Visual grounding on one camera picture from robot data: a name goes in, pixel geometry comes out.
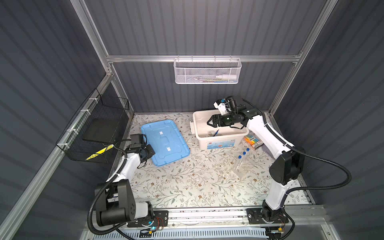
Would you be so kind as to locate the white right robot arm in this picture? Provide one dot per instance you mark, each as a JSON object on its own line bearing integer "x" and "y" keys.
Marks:
{"x": 287, "y": 165}

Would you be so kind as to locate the white plastic storage box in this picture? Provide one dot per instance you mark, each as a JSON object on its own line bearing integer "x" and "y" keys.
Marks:
{"x": 226, "y": 137}

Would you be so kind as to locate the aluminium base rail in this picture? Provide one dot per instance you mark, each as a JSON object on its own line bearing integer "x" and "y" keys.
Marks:
{"x": 248, "y": 216}

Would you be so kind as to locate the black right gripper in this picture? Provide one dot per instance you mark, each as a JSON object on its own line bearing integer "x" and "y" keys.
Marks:
{"x": 216, "y": 119}

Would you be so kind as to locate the white wire wall basket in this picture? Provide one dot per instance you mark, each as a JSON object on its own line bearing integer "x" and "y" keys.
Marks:
{"x": 214, "y": 71}

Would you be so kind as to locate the highlighter marker pack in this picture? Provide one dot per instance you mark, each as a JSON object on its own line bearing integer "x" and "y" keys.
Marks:
{"x": 253, "y": 141}

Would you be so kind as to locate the black wire wall basket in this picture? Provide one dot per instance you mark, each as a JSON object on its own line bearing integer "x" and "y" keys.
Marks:
{"x": 99, "y": 124}

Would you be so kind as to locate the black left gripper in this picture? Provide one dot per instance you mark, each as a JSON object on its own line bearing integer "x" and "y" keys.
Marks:
{"x": 147, "y": 147}

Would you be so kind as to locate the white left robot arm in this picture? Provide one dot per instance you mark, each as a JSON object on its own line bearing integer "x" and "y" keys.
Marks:
{"x": 116, "y": 203}

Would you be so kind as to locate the clear test tube rack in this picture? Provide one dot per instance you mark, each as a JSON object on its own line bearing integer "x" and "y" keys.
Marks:
{"x": 245, "y": 170}

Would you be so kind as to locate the blue plastic box lid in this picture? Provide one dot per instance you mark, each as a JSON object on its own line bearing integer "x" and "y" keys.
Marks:
{"x": 167, "y": 142}

